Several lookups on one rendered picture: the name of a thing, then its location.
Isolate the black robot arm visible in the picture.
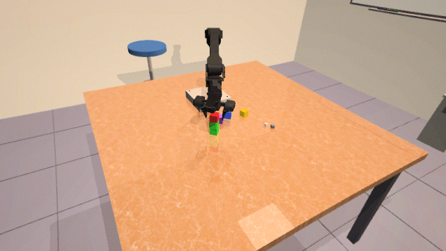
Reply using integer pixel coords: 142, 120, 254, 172
203, 28, 225, 114

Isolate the blue block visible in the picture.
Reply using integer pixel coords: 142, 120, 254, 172
224, 112, 232, 119

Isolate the red block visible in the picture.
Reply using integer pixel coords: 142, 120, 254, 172
210, 112, 220, 123

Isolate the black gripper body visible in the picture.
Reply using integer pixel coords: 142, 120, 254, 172
193, 96, 236, 112

